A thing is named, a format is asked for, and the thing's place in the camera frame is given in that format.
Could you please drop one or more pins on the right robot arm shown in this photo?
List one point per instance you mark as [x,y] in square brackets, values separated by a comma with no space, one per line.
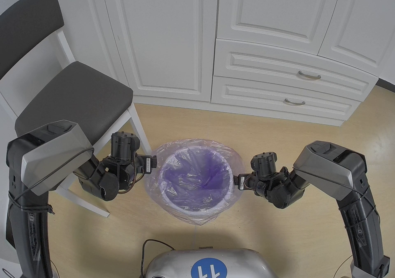
[333,165]

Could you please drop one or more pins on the white chair grey cushions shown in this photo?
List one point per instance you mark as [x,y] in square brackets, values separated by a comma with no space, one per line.
[77,94]

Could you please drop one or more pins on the white wardrobe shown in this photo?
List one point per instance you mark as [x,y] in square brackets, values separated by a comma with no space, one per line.
[172,23]

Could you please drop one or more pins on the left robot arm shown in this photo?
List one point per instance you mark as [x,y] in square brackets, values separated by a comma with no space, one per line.
[52,159]

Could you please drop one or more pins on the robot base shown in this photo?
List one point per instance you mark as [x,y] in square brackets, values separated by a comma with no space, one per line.
[185,266]

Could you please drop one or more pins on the white trash bin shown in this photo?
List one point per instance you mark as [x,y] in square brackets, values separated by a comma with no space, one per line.
[197,210]

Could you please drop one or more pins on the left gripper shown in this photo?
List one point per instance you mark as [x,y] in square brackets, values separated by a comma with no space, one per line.
[142,165]

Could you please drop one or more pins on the purple plastic bag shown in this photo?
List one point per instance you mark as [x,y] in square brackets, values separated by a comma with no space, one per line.
[197,178]

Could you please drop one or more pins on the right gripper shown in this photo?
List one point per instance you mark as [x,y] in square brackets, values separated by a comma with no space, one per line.
[248,182]

